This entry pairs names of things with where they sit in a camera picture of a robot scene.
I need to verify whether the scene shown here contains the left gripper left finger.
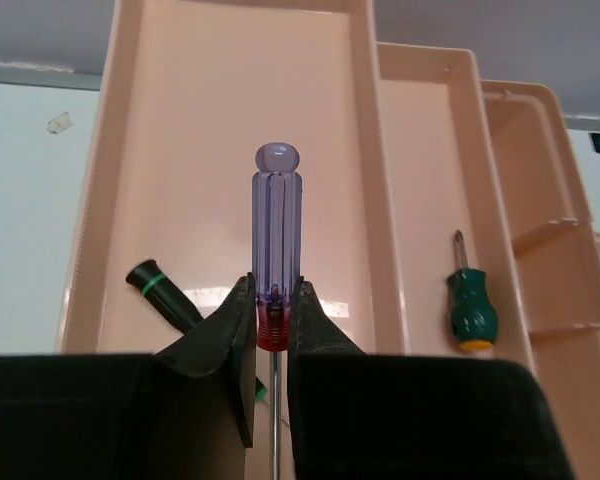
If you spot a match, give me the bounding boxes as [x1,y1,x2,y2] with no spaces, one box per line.
[0,275,256,479]

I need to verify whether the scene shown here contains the pink plastic toolbox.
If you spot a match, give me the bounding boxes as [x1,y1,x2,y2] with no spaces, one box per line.
[59,1,600,479]

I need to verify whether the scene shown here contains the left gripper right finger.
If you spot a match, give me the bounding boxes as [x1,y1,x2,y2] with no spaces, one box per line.
[287,280,574,479]

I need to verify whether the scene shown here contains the black green precision screwdriver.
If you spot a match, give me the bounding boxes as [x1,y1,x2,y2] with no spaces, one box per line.
[125,259,267,402]

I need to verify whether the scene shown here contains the green orange stubby screwdriver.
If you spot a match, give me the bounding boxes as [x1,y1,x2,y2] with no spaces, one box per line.
[446,230,499,352]

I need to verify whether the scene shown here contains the blue handled screwdriver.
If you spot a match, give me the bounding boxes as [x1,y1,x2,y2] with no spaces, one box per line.
[252,142,302,479]

